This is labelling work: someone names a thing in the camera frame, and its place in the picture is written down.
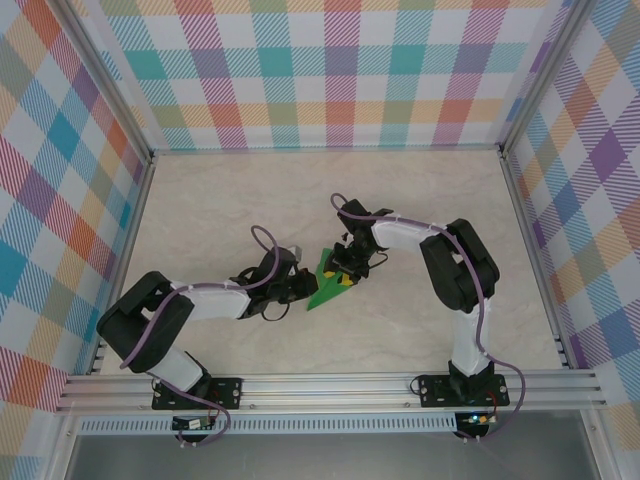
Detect green paper sheet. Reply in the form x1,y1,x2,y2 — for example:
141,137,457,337
305,247,361,314

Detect grey metal panel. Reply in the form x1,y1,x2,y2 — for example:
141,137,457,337
64,433,601,480

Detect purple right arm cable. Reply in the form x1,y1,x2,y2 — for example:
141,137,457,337
329,192,526,444

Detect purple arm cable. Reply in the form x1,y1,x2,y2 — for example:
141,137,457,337
119,224,281,446
329,192,526,444

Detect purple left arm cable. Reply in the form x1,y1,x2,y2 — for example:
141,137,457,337
119,224,281,446

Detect aluminium mounting rail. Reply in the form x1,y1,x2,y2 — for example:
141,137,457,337
54,368,609,415

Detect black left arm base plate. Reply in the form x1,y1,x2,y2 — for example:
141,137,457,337
151,377,245,412

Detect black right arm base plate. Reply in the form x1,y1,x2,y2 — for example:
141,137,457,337
418,373,510,409

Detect slotted grey cable duct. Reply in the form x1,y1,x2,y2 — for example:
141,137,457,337
77,412,459,435

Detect aluminium table edge rail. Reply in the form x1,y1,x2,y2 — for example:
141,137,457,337
498,149,576,371
87,152,159,376

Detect black round cable mount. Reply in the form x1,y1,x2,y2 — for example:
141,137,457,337
452,425,494,444

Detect aluminium frame post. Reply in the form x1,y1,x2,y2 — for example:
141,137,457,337
499,0,596,159
58,0,155,161

